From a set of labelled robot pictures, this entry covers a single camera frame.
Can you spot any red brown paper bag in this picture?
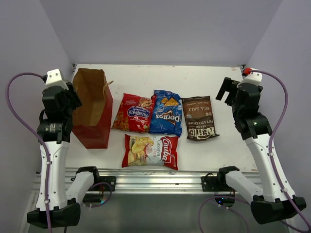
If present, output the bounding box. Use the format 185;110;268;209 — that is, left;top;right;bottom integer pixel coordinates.
72;68;113;149

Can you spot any brown sea salt chip bag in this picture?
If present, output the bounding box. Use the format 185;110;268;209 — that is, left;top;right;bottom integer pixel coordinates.
182;96;219;141

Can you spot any blue Doritos chip bag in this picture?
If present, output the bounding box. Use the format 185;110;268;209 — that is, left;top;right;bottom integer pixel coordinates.
149;90;182;137

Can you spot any red candy bag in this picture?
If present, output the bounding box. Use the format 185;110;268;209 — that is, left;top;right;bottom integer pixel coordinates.
112;93;156;133

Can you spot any red white cassava chip bag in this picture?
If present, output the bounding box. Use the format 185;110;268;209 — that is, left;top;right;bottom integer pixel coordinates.
121;134;179;170

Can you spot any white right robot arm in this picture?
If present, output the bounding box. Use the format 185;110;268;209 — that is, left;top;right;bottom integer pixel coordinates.
216;77;307;224

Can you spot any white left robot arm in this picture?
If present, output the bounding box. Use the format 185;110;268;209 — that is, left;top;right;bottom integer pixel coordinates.
27;82;101;229

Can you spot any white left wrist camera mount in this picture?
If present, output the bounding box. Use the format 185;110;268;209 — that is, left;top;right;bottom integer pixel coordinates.
45;69;69;90

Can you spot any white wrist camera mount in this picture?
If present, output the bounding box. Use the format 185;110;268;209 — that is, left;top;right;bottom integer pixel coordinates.
45;69;69;90
237;67;262;87

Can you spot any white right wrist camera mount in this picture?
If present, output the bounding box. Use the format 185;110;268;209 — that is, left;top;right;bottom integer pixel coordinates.
237;67;262;87

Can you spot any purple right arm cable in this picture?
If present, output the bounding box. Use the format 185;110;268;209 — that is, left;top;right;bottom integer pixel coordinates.
197;70;311;233

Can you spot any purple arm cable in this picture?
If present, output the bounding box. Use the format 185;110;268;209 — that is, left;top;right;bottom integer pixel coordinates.
197;70;311;233
5;72;53;233

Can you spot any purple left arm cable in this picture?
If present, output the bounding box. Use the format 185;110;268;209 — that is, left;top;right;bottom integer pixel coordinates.
5;72;53;233

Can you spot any black right arm base bracket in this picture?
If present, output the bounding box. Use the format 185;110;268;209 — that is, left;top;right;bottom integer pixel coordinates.
201;173;221;192

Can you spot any black left arm base bracket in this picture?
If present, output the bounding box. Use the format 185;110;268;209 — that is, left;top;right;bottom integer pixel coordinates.
94;176;117;194

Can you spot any aluminium table edge rail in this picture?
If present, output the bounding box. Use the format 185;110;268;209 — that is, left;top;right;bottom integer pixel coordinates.
31;167;265;195

